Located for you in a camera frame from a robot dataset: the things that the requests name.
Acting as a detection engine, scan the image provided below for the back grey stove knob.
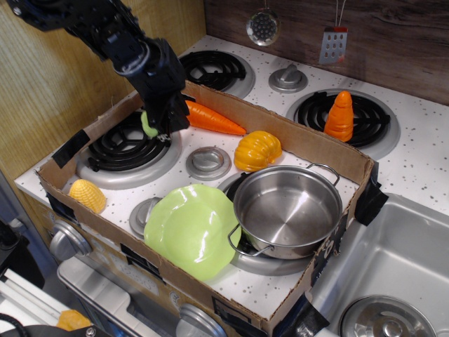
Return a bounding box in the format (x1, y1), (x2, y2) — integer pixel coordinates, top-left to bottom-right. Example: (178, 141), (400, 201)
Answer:
(269, 65), (308, 93)

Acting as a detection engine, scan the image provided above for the sink drain strainer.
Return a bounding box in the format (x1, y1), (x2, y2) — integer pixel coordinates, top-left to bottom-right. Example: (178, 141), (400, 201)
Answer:
(339, 295), (436, 336)

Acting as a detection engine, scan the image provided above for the cardboard fence box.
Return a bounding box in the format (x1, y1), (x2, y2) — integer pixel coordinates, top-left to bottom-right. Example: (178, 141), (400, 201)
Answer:
(38, 83), (387, 336)

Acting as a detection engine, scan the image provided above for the middle oven front knob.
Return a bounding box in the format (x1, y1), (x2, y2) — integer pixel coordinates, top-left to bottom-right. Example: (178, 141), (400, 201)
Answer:
(175, 303), (227, 337)

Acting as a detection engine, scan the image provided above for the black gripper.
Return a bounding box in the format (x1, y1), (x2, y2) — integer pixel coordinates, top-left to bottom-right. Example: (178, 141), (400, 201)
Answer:
(124, 39), (190, 142)

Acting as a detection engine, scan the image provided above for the orange toy bottom left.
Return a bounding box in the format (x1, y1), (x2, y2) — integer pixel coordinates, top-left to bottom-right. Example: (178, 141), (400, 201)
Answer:
(56, 310), (92, 331)

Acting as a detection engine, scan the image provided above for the green plastic plate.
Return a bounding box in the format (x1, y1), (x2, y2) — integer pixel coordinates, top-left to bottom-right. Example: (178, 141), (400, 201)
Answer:
(144, 184), (242, 281)

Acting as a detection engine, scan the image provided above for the orange toy pumpkin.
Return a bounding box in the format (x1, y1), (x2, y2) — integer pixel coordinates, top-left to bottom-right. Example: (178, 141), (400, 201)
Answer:
(234, 131), (282, 172)

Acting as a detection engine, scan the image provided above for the hanging metal spatula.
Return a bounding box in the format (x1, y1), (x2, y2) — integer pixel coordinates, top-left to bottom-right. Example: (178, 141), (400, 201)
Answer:
(319, 1), (348, 65)

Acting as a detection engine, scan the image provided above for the coil burner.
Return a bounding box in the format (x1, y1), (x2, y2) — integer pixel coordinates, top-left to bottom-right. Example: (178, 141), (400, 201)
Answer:
(76, 110), (182, 190)
(218, 173), (312, 276)
(286, 88), (401, 161)
(180, 51), (255, 99)

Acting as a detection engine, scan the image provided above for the back right coil burner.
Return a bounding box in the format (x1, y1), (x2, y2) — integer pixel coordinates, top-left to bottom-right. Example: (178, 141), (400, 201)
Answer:
(286, 88), (401, 161)

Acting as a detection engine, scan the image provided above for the front right coil burner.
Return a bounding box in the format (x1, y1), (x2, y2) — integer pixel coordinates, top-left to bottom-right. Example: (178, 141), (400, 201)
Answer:
(218, 173), (312, 276)

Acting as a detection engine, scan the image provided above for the centre grey stove knob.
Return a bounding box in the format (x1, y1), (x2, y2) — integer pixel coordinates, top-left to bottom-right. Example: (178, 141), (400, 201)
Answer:
(186, 147), (232, 181)

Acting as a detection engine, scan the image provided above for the yellow toy corn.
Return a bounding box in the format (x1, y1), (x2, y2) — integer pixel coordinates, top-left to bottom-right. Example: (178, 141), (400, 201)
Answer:
(69, 179), (107, 213)

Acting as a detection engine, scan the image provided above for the orange toy carrot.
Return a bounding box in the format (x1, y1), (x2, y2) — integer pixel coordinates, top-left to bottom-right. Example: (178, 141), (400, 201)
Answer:
(186, 100), (246, 136)

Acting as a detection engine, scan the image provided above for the stainless steel pan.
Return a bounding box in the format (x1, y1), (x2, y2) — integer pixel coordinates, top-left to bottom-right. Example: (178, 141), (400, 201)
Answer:
(227, 163), (342, 260)

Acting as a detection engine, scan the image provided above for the hanging round strainer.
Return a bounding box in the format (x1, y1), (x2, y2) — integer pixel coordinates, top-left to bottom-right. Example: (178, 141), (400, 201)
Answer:
(246, 1), (281, 46)

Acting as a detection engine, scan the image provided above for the oven knob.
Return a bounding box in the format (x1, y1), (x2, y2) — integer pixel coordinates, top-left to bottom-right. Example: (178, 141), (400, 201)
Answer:
(175, 303), (227, 337)
(49, 220), (93, 261)

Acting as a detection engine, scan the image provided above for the front grey stove knob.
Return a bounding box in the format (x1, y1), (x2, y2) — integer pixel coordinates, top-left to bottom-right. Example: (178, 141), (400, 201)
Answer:
(129, 197), (161, 239)

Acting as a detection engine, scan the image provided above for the orange toy cone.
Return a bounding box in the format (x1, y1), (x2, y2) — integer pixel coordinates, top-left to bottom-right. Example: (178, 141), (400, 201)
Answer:
(324, 91), (354, 142)

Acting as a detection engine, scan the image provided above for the green toy broccoli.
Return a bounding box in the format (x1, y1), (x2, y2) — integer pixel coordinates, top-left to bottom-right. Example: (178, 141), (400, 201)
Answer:
(140, 110), (159, 139)

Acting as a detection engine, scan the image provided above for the back left coil burner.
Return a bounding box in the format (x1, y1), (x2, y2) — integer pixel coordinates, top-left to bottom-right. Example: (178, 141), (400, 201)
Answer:
(180, 51), (255, 99)

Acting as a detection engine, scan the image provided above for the front left coil burner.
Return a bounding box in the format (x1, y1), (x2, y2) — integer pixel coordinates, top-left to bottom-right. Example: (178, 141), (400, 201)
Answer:
(76, 110), (182, 190)

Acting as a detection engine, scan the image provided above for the steel sink basin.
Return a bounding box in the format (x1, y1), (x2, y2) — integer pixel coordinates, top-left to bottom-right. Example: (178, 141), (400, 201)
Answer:
(311, 194), (448, 336)

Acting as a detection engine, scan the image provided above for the black braided cable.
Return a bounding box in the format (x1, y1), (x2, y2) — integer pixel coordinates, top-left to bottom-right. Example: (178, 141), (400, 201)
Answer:
(0, 312), (29, 337)

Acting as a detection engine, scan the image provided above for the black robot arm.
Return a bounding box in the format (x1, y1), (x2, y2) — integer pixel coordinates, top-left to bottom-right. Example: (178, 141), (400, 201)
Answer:
(8, 1), (189, 141)

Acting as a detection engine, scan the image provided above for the grey stove knob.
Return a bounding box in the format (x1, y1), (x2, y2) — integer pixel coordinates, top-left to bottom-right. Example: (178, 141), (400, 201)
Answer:
(269, 65), (308, 93)
(129, 197), (161, 239)
(186, 147), (232, 181)

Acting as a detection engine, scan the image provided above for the grey oven door handle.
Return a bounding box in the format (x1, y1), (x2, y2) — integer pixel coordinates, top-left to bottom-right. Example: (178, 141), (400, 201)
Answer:
(58, 258), (178, 336)

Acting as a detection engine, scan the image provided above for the left oven front knob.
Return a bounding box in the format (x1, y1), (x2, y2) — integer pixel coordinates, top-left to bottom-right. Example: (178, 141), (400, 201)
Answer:
(49, 220), (93, 261)

